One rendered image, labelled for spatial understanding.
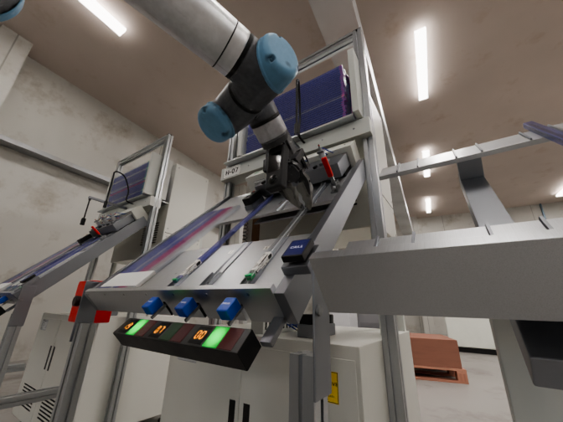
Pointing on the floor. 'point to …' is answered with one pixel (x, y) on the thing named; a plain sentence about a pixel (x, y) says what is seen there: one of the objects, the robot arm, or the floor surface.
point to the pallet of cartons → (437, 357)
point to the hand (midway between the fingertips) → (304, 208)
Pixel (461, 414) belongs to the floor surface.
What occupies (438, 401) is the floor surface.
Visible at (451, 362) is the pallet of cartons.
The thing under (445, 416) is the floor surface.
